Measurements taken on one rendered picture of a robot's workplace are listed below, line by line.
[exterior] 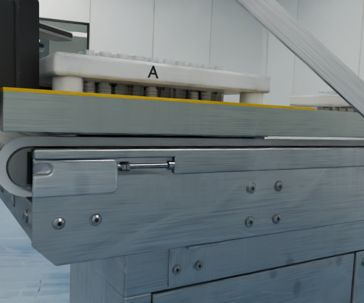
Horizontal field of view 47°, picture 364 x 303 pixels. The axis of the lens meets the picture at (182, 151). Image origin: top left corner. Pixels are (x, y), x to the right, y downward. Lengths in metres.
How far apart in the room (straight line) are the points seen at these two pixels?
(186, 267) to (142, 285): 0.05
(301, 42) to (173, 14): 5.59
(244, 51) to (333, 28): 1.53
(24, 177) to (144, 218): 0.11
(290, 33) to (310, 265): 0.34
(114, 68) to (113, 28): 5.35
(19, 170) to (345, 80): 0.31
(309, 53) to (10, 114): 0.27
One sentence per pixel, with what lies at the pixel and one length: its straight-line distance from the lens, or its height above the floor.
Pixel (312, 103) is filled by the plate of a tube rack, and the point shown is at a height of 0.90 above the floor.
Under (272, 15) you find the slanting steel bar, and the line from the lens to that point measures 0.43.
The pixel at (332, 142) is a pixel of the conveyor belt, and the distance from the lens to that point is 0.56.
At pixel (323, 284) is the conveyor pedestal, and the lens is 0.67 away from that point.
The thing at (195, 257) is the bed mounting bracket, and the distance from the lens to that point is 0.48.
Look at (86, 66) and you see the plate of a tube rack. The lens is 0.38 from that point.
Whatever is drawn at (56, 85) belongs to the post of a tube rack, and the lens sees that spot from 0.38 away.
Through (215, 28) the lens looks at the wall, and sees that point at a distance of 6.21.
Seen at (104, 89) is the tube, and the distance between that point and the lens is 0.42.
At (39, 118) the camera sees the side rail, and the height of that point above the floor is 0.86.
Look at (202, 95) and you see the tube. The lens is 0.48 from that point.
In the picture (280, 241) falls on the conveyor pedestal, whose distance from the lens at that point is 0.57.
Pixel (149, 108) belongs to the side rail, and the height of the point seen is 0.88.
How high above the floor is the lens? 0.87
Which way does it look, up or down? 5 degrees down
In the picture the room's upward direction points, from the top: 2 degrees clockwise
